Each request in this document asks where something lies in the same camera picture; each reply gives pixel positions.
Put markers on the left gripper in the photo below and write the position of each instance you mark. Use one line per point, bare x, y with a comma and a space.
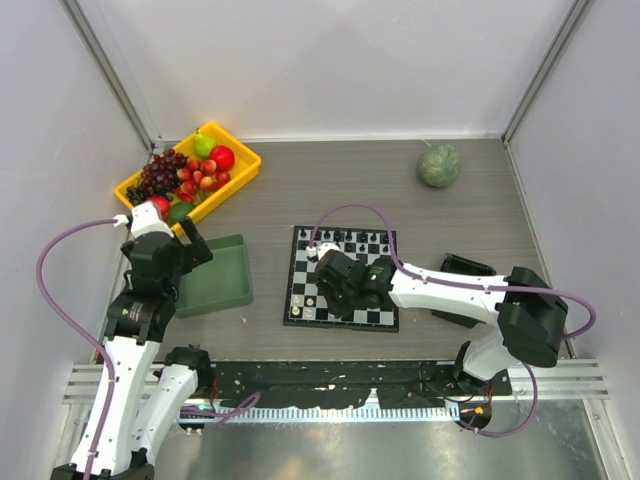
197, 250

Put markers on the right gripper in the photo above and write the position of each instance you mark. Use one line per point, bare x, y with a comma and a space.
335, 307

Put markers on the black white chessboard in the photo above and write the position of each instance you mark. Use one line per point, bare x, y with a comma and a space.
359, 244

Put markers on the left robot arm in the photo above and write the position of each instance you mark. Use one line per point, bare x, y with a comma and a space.
124, 432

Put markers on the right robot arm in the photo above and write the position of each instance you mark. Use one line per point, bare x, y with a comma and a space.
528, 321

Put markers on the white chess piece cluster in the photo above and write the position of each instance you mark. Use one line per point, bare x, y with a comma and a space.
303, 307

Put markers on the green plastic tray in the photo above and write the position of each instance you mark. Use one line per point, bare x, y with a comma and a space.
221, 284

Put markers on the green lime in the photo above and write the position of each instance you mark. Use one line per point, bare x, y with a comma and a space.
178, 212

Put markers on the red mango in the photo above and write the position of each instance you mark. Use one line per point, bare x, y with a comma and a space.
163, 206

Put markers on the purple grape bunch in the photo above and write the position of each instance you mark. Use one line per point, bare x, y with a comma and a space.
160, 176

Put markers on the black grape bunch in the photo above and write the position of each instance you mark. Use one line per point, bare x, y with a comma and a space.
136, 195

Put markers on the red apple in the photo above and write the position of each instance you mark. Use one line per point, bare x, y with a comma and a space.
223, 156

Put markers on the yellow plastic tray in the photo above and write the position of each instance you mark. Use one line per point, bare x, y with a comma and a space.
246, 168

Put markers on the green pear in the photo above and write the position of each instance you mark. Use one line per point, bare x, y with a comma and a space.
203, 144

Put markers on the black plastic box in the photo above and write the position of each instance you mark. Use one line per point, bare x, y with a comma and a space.
459, 265

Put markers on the green melon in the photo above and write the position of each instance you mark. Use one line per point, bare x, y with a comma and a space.
439, 166

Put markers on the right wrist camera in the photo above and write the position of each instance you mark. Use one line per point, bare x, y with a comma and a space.
317, 253

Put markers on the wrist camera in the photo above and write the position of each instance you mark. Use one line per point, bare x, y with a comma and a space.
317, 253
146, 218

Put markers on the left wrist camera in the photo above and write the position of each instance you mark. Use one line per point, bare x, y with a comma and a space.
146, 218

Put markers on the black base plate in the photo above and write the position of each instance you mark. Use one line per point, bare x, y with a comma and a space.
343, 384

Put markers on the white cable duct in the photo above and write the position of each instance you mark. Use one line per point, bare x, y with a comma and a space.
369, 413

